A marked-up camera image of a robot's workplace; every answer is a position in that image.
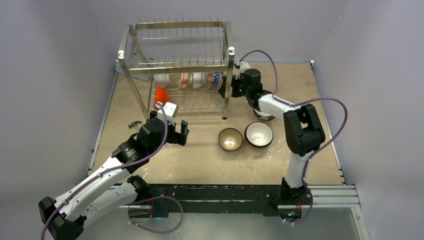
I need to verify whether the orange diamond pattern bowl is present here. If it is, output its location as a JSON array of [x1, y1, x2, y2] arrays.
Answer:
[[206, 71, 223, 89]]

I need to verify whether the orange white floral bowl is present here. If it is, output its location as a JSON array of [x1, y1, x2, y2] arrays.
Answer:
[[178, 72, 193, 89]]

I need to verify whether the beige bowl dark patterned outside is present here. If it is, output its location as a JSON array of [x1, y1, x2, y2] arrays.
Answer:
[[217, 127, 243, 151]]

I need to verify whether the stainless steel dish rack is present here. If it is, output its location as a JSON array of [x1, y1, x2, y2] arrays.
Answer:
[[117, 19, 236, 119]]

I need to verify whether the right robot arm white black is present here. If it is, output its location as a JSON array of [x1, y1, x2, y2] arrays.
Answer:
[[230, 68, 326, 204]]

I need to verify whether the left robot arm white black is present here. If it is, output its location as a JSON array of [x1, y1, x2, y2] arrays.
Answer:
[[38, 102, 189, 240]]

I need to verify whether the black hammer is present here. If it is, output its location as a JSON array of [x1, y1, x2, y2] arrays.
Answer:
[[128, 121, 142, 133]]

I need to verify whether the white bowl red patterned outside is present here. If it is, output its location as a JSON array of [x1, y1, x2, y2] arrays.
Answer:
[[192, 72, 205, 89]]

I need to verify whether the white bowl teal outside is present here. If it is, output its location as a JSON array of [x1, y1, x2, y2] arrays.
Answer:
[[252, 108, 275, 121]]

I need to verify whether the white bowl brown outside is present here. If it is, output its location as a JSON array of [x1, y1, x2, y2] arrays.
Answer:
[[244, 122, 274, 149]]

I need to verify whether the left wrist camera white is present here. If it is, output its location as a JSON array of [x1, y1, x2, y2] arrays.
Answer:
[[155, 101, 179, 125]]

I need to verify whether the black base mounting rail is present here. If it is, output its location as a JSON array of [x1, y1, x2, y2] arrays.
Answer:
[[68, 183, 361, 220]]

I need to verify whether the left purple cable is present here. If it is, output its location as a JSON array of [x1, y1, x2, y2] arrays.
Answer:
[[40, 101, 185, 240]]

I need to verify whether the purple cable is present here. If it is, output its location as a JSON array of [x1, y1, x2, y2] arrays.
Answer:
[[238, 49, 349, 226], [40, 101, 185, 240]]

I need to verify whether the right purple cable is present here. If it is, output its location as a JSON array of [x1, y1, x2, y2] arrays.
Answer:
[[238, 49, 349, 226]]

